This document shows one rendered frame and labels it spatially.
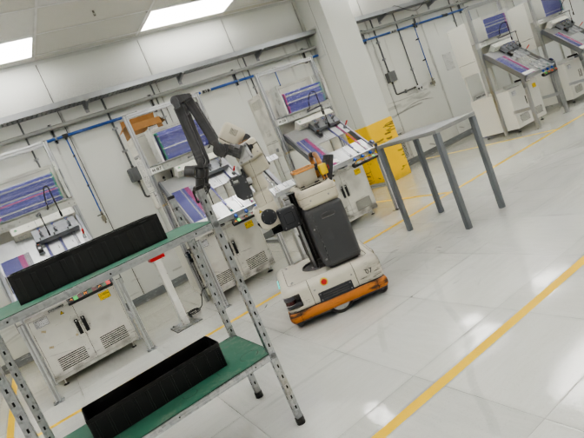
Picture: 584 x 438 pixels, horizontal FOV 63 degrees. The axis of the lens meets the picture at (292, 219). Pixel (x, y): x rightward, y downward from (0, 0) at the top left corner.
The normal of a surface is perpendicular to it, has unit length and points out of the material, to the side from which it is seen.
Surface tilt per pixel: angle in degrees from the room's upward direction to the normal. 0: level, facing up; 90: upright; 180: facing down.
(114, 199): 90
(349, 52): 90
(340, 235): 90
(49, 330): 90
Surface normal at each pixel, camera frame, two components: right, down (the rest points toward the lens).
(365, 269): 0.10, 0.12
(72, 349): 0.48, -0.05
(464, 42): -0.79, 0.40
